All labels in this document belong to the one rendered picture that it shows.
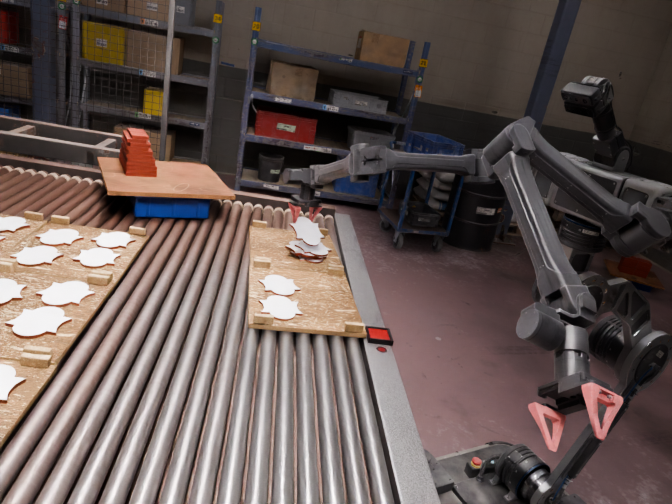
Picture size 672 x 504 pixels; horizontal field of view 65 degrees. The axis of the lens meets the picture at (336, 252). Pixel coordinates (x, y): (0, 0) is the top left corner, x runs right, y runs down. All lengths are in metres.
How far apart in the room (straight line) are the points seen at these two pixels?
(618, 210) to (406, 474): 0.74
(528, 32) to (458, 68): 0.92
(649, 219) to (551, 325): 0.46
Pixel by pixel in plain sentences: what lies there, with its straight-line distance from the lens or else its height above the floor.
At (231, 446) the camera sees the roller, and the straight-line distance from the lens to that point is 1.17.
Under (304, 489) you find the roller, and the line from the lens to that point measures 1.11.
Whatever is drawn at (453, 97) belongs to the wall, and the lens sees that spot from 6.94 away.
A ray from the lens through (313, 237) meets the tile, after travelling 2.02.
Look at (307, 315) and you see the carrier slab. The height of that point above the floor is 0.94.
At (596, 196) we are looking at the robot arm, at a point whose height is 1.50.
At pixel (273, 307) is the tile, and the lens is 1.63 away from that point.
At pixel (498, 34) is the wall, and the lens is 7.08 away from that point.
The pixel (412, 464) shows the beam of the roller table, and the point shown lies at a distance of 1.23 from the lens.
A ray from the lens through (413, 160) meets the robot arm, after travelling 1.56.
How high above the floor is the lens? 1.71
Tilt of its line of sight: 21 degrees down
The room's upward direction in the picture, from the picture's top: 11 degrees clockwise
